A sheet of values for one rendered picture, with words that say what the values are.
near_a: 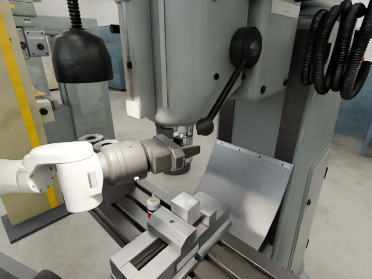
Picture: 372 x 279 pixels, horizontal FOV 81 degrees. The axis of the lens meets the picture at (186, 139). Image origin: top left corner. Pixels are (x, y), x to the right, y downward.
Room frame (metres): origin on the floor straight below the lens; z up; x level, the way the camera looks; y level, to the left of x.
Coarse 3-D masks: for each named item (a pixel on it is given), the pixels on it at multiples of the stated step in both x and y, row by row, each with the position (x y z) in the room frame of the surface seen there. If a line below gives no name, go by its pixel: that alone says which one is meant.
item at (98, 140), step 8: (88, 136) 0.78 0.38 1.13; (96, 136) 0.78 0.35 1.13; (104, 136) 0.81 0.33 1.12; (96, 144) 0.70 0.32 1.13; (104, 144) 0.72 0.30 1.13; (96, 152) 0.67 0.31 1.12; (128, 184) 0.69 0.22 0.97; (104, 192) 0.64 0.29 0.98; (112, 192) 0.63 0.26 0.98; (120, 192) 0.66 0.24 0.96; (128, 192) 0.69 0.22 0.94; (104, 200) 0.64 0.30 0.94; (112, 200) 0.63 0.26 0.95
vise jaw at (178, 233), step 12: (156, 216) 0.45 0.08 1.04; (168, 216) 0.45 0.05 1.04; (156, 228) 0.42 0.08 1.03; (168, 228) 0.41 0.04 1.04; (180, 228) 0.41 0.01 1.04; (192, 228) 0.41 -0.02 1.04; (168, 240) 0.39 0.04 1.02; (180, 240) 0.38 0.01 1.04; (192, 240) 0.40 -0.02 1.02; (180, 252) 0.37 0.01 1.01
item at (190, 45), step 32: (160, 0) 0.38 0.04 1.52; (192, 0) 0.37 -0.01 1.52; (224, 0) 0.41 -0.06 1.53; (160, 32) 0.38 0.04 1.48; (192, 32) 0.37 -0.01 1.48; (224, 32) 0.41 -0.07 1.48; (160, 64) 0.39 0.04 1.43; (192, 64) 0.37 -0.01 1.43; (224, 64) 0.42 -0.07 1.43; (160, 96) 0.39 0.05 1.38; (192, 96) 0.37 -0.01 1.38
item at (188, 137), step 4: (176, 132) 0.48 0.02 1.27; (188, 132) 0.48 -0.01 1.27; (176, 136) 0.46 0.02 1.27; (180, 136) 0.46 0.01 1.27; (184, 136) 0.46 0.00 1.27; (188, 136) 0.46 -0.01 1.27; (192, 136) 0.47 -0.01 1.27; (176, 140) 0.46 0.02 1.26; (180, 140) 0.45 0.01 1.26; (184, 140) 0.45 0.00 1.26; (188, 140) 0.46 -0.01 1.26
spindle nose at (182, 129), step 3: (174, 126) 0.46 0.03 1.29; (180, 126) 0.45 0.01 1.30; (183, 126) 0.45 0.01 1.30; (186, 126) 0.45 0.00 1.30; (189, 126) 0.46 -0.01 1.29; (192, 126) 0.47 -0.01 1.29; (174, 129) 0.46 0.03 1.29; (177, 129) 0.45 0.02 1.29; (180, 129) 0.45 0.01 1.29; (183, 129) 0.45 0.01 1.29; (186, 129) 0.45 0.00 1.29; (189, 129) 0.46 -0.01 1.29; (192, 129) 0.47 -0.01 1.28; (177, 132) 0.46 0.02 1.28; (180, 132) 0.45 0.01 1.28; (183, 132) 0.45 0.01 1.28; (186, 132) 0.45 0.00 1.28
